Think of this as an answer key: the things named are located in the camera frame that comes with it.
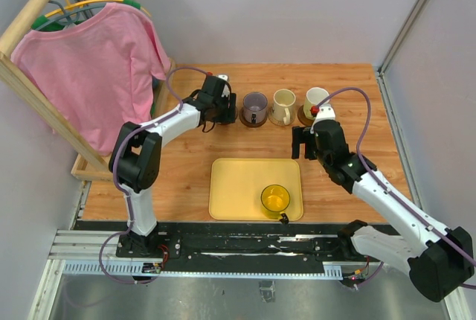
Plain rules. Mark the teal garment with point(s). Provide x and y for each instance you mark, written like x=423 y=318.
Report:
x=156 y=84

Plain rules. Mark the yellow glass mug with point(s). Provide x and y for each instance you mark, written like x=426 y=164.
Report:
x=275 y=201

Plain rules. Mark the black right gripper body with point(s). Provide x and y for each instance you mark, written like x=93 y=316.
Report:
x=322 y=156

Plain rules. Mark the white green-handled mug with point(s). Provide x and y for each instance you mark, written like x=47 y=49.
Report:
x=313 y=97

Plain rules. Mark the brown ceramic coaster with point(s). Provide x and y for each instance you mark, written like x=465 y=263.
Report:
x=251 y=119
x=305 y=116

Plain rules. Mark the cream ceramic mug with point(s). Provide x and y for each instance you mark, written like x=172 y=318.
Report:
x=283 y=105

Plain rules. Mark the aluminium corner post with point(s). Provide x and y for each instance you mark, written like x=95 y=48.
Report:
x=407 y=26

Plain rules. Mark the wooden clothes rack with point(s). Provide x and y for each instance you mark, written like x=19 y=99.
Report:
x=30 y=94

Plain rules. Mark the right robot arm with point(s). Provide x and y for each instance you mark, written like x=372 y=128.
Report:
x=436 y=258

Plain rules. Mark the pink t-shirt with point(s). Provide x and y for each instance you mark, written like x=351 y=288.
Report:
x=98 y=74

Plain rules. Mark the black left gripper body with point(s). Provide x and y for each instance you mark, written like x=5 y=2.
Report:
x=224 y=109

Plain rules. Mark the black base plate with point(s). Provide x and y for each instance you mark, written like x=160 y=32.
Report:
x=267 y=262

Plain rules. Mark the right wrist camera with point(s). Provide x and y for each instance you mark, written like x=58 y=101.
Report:
x=324 y=112

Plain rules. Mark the grey-blue clothes hanger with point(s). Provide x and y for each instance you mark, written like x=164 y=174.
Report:
x=65 y=18

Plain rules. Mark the purple glass mug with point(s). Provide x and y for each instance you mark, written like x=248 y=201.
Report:
x=255 y=102

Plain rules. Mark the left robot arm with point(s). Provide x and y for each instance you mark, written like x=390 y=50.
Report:
x=135 y=160

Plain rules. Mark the woven rattan coaster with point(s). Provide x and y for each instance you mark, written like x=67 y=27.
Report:
x=275 y=121

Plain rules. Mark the grey slotted cable duct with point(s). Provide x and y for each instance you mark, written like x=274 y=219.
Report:
x=119 y=268

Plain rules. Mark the yellow plastic tray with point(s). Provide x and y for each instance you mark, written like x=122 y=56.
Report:
x=236 y=186

